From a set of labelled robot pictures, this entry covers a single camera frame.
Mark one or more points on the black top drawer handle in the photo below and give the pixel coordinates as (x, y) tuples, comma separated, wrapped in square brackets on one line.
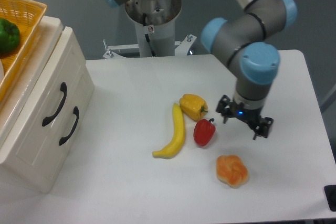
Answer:
[(59, 100)]

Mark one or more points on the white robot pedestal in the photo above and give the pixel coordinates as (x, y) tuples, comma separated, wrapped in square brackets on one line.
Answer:
[(153, 19)]

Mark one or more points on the white metal base frame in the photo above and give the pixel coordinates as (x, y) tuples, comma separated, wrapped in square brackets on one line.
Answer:
[(158, 48)]

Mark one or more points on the green bell pepper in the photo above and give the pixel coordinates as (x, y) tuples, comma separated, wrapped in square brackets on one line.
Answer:
[(10, 36)]

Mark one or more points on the black device at table edge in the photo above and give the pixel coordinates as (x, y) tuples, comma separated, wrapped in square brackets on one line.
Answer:
[(330, 193)]

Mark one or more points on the white drawer cabinet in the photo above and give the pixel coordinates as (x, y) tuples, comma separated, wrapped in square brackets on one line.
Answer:
[(50, 30)]

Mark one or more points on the black bottom drawer handle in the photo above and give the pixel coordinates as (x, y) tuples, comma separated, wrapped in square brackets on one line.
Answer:
[(71, 126)]

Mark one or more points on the yellow bell pepper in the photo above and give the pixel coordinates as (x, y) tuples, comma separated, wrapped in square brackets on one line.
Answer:
[(193, 106)]

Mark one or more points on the black drawer handle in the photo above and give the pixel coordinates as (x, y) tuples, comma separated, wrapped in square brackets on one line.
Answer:
[(71, 126), (59, 100)]

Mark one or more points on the yellow woven basket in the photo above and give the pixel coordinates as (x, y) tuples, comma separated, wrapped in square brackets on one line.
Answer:
[(19, 24)]

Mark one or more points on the orange knotted bread roll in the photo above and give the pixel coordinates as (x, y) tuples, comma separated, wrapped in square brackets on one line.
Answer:
[(231, 170)]

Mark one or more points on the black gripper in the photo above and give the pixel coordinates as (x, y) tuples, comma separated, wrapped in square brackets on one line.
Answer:
[(230, 109)]

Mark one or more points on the yellow banana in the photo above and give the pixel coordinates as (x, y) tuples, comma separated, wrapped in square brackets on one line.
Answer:
[(178, 139)]

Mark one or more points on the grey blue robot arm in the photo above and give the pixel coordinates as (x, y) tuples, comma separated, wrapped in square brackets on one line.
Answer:
[(239, 45)]

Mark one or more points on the red bell pepper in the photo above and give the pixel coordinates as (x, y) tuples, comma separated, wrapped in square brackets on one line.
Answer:
[(204, 131)]

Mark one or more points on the white drawer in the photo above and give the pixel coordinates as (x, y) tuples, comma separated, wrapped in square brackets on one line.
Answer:
[(66, 62), (39, 151)]

